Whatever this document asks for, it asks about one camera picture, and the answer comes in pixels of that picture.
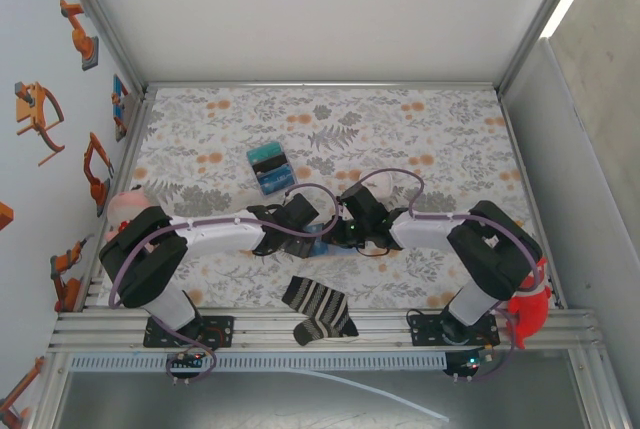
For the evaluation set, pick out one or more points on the beige and blue card wallet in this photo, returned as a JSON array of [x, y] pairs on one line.
[[322, 249]]

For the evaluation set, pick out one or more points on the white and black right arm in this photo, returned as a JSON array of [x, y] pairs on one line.
[[420, 234]]

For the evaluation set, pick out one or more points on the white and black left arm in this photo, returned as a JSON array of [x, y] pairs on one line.
[[220, 241]]

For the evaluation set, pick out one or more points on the clear acrylic card stand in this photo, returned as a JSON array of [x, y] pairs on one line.
[[295, 189]]

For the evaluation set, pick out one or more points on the blue plastic card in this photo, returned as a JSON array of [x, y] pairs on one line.
[[277, 182]]

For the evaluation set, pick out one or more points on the black VIP card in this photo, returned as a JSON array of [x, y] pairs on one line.
[[275, 165]]

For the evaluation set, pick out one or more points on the teal plastic card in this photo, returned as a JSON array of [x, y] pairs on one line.
[[265, 152]]

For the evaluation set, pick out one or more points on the black and beige striped sock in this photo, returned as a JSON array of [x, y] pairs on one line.
[[320, 309]]

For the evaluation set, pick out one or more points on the floral printed tablecloth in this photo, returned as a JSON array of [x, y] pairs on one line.
[[400, 114]]

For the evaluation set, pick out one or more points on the pink plush doll polka dress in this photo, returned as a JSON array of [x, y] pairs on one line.
[[125, 204]]

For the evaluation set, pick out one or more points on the small circuit board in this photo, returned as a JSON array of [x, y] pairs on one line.
[[470, 363], [187, 360]]

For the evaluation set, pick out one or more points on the thin white plastic tube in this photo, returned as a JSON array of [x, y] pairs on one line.
[[400, 399]]

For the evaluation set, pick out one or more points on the red plush monster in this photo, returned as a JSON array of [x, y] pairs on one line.
[[530, 309]]

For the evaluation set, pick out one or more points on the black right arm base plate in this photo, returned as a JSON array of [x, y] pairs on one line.
[[425, 329]]

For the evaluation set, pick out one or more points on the aluminium extrusion frame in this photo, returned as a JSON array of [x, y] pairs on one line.
[[350, 84]]

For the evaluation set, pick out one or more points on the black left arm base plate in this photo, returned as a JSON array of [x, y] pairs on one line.
[[220, 331]]

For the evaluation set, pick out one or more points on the blue and orange wall sticker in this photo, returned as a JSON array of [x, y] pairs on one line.
[[119, 99]]

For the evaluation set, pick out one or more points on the orange claw machine wall sticker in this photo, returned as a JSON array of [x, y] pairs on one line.
[[30, 109]]

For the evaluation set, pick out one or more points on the orange block wall sticker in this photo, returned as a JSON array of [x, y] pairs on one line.
[[5, 216]]

